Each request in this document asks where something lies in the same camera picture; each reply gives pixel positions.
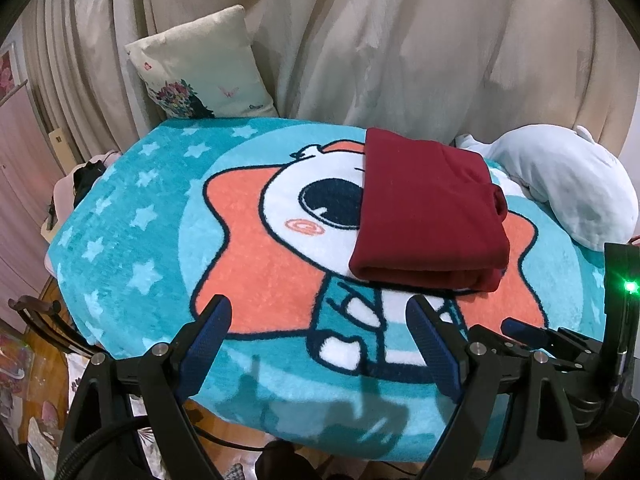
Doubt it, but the cream floral pillow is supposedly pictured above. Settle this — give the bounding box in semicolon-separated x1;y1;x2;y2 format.
124;5;278;121

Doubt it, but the dark red garment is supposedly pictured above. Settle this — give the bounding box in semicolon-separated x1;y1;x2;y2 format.
348;127;511;293

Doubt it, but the white plush pillow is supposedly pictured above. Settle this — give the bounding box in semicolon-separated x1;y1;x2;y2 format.
455;125;636;251

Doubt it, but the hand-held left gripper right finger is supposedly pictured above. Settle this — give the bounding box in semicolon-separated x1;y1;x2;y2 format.
406;295;583;480

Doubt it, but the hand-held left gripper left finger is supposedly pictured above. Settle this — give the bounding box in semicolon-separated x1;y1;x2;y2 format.
57;294;234;480

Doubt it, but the black cable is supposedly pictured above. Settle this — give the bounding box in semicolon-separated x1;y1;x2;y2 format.
57;415;263;480

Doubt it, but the teal printed blanket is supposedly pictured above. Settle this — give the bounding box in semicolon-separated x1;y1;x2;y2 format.
45;117;608;461

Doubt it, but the dark curved frame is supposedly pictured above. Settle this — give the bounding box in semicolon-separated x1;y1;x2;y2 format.
7;296;93;358

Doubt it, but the wall poster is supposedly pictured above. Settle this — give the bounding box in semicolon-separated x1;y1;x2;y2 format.
0;42;28;103

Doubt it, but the beige curtain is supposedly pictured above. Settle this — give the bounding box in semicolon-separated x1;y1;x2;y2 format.
20;0;640;161

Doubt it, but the pink wardrobe door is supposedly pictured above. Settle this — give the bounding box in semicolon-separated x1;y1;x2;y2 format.
0;80;66;301

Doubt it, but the black and pink bag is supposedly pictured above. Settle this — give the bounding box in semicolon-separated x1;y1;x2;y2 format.
52;150;123;221

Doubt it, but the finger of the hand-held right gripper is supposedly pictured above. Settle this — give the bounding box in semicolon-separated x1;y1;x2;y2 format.
501;317;602;362

